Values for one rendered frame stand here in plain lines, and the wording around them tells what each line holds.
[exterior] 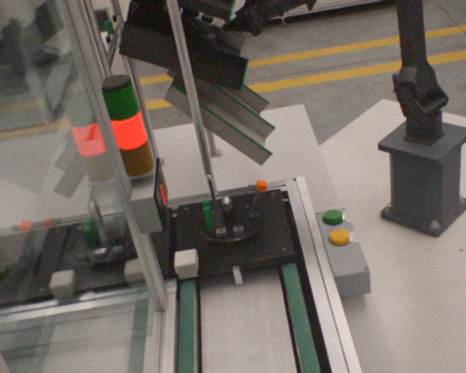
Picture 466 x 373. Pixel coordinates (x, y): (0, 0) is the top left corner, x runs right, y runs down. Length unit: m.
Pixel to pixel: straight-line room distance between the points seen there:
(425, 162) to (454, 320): 0.32
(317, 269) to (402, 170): 0.32
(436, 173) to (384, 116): 0.58
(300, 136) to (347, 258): 0.69
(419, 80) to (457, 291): 0.42
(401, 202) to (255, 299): 0.42
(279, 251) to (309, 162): 0.52
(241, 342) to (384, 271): 0.36
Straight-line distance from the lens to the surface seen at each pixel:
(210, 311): 1.24
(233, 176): 1.72
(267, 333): 1.18
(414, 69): 1.33
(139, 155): 1.00
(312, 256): 1.25
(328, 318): 1.13
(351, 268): 1.22
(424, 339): 1.23
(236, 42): 1.54
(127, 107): 0.97
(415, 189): 1.41
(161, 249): 1.33
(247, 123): 1.59
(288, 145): 1.82
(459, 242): 1.44
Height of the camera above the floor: 1.76
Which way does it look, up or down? 32 degrees down
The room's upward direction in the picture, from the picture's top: 11 degrees counter-clockwise
